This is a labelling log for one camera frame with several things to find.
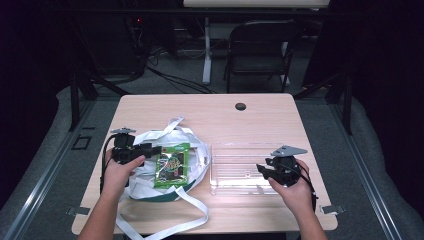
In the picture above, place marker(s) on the grey metal table bracket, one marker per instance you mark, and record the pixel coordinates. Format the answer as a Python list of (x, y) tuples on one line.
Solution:
[(78, 210), (332, 209)]

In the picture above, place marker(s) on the black folding chair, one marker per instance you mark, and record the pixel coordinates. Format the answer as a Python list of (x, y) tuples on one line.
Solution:
[(260, 46)]

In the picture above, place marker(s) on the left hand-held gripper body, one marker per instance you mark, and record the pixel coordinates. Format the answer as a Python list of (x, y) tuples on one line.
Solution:
[(124, 151)]

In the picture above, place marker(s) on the white tote bag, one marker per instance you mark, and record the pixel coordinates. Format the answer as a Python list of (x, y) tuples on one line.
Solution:
[(196, 150)]

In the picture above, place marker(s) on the person's left hand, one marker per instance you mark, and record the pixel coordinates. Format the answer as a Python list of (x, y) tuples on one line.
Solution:
[(115, 178)]

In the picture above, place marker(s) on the clear plastic container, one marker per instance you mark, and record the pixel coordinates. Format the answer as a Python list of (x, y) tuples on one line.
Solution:
[(233, 170)]

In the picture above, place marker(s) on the person's right hand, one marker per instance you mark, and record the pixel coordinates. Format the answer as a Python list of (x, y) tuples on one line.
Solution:
[(298, 196)]

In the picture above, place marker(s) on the black metal stand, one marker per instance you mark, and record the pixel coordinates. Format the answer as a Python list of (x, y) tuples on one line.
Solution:
[(81, 86), (343, 90)]

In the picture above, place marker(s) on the white table leg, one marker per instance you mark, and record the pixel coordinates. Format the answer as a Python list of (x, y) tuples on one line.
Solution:
[(207, 53)]

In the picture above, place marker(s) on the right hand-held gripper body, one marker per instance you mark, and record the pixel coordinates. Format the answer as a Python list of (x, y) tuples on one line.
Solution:
[(286, 170)]

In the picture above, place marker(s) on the aluminium floor rail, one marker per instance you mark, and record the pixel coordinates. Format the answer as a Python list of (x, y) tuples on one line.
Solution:
[(366, 173), (43, 176)]

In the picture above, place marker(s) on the green snack packet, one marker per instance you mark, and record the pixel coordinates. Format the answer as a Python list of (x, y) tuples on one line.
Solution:
[(171, 165)]

